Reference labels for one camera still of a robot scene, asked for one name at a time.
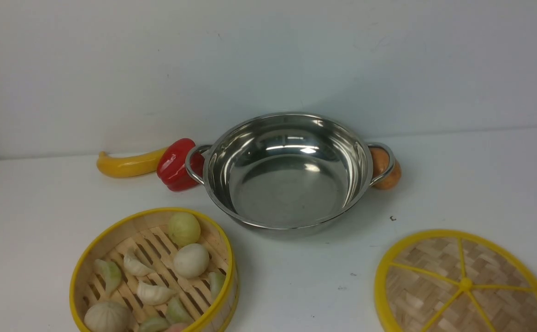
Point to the white dumpling upper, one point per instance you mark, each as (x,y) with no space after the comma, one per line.
(134,266)

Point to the yellow banana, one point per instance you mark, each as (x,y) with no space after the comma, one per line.
(127,167)

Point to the yellow rimmed bamboo steamer basket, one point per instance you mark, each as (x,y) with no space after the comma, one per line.
(146,232)

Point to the red bell pepper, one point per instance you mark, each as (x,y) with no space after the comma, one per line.
(171,167)

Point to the green dumpling lower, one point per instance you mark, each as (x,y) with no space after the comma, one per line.
(176,312)

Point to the green round bun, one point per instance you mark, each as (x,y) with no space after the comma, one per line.
(183,229)

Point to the white round bun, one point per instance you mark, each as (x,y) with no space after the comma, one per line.
(191,261)

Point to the stainless steel pot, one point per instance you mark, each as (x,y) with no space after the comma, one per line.
(286,172)

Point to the brown potato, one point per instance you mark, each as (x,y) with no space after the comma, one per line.
(380,164)

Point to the white dumpling lower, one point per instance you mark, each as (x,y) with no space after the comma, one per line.
(154,295)

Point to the yellow rimmed woven steamer lid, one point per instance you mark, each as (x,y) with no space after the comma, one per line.
(453,281)

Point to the white dumpling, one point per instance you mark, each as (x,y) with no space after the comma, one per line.
(154,295)
(134,266)

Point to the green dumpling bottom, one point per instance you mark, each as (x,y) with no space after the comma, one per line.
(154,324)

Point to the green dumpling right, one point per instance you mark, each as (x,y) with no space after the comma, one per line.
(216,282)

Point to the white pleated bun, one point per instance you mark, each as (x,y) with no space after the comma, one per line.
(107,316)

